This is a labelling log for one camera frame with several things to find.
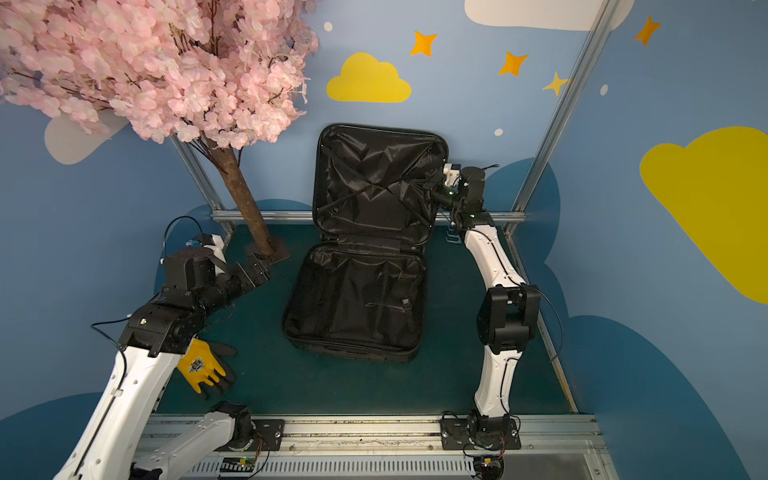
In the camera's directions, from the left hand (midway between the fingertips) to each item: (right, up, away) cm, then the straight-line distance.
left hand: (258, 262), depth 68 cm
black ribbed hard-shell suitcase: (+20, -11, +34) cm, 40 cm away
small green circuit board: (-7, -50, +5) cm, 51 cm away
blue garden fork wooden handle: (+56, +9, +49) cm, 75 cm away
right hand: (+38, +23, +13) cm, 46 cm away
